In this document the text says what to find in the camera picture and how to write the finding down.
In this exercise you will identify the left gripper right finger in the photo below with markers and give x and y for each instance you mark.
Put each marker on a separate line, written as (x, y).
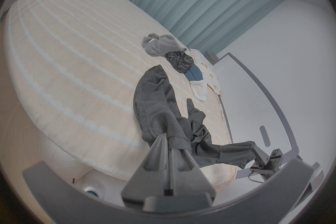
(189, 175)

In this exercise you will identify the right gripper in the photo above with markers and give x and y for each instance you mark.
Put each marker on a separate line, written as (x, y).
(262, 167)

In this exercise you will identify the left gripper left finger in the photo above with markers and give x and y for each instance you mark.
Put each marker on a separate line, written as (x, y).
(152, 170)

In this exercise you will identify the black T-shirt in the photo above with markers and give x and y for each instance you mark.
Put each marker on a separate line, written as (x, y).
(154, 107)

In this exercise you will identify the bed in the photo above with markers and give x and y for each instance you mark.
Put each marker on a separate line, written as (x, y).
(78, 60)

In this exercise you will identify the white garment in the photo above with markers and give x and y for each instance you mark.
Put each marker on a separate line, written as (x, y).
(200, 90)

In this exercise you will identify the white printed pillow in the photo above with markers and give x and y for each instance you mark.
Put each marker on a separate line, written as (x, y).
(207, 70)

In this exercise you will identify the black shiny garment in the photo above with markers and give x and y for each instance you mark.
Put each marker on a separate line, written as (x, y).
(179, 61)

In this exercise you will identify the grey garment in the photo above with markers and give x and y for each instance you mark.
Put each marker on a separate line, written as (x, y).
(162, 44)

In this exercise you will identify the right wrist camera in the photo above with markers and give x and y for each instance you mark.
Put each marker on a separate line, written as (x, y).
(277, 157)

